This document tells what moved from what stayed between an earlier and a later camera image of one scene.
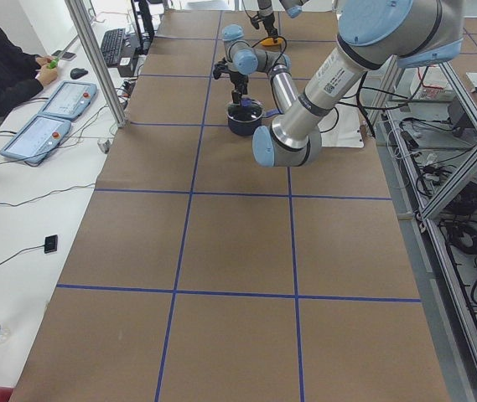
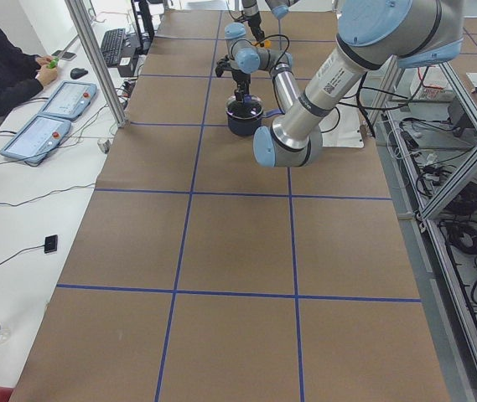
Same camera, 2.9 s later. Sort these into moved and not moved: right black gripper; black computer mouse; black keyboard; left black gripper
Moved: right black gripper
Not moved: left black gripper; black keyboard; black computer mouse
